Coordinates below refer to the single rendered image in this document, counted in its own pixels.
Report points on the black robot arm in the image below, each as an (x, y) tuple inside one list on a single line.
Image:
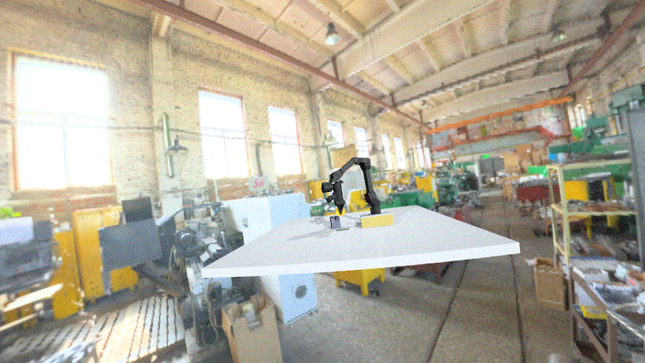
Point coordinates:
[(370, 196)]

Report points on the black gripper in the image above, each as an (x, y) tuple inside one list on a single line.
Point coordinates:
[(339, 202)]

